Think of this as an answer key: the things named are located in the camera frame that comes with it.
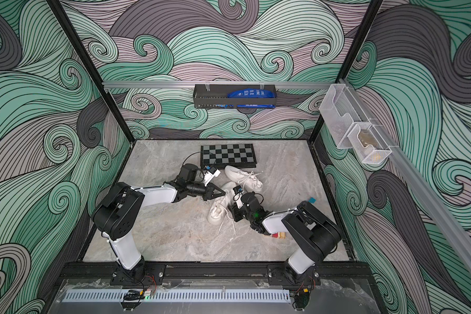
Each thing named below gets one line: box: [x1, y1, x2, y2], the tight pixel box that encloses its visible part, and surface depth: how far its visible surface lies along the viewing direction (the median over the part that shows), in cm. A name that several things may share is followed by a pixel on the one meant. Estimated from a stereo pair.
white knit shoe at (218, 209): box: [206, 181, 238, 226], surface depth 87 cm
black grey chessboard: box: [200, 143, 258, 170], surface depth 109 cm
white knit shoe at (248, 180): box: [224, 164, 263, 193], surface depth 95 cm
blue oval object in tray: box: [226, 88, 275, 99], surface depth 94 cm
